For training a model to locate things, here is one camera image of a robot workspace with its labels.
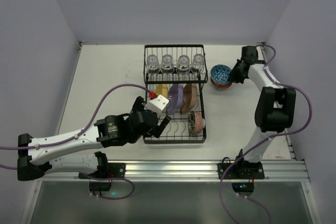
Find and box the blue triangle patterned bowl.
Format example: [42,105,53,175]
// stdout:
[210,65,232,84]

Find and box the orange patterned ceramic bowl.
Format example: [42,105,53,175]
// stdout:
[211,78,232,91]

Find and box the black floral patterned bowl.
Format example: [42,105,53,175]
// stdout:
[188,111,196,136]

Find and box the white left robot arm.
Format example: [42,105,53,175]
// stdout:
[17,95,171,181]

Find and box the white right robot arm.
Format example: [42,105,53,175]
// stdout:
[229,46,296,163]

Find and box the purple textured bowl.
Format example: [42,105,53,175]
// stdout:
[167,84,184,114]

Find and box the yellow textured bowl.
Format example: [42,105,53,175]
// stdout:
[155,83,169,98]

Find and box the clear drinking glass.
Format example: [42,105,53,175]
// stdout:
[161,54,174,74]
[176,55,190,74]
[191,54,205,73]
[147,54,160,74]

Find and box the pink floral patterned bowl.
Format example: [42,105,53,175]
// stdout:
[194,112,205,135]

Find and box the brown textured bowl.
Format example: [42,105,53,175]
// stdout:
[181,83,197,114]

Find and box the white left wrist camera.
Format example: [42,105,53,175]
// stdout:
[144,95,169,116]

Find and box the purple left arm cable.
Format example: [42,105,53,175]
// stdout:
[0,83,155,200]

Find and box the aluminium mounting rail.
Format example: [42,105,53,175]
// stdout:
[33,158,312,182]

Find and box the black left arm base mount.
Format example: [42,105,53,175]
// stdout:
[78,163,126,196]

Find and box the black wire dish rack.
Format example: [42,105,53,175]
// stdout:
[143,45,208,144]

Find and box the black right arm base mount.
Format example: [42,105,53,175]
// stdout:
[224,159,265,196]

